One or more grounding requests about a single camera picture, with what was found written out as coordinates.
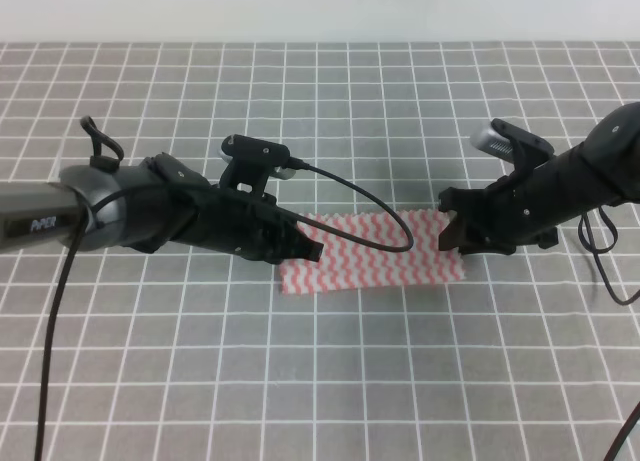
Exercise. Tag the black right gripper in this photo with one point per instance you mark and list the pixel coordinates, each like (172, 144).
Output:
(494, 219)

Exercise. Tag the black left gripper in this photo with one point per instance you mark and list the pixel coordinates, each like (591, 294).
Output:
(233, 225)

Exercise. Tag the pink white wavy towel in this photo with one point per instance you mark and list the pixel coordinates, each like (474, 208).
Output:
(346, 265)

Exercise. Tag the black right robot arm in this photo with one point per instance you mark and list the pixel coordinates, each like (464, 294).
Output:
(544, 189)

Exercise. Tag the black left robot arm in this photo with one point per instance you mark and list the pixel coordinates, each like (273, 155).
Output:
(159, 201)

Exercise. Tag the grey checked tablecloth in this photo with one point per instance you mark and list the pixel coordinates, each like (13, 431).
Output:
(191, 355)

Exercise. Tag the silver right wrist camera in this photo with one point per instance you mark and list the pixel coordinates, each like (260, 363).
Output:
(512, 144)

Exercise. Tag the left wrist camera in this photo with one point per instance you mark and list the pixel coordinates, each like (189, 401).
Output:
(251, 162)

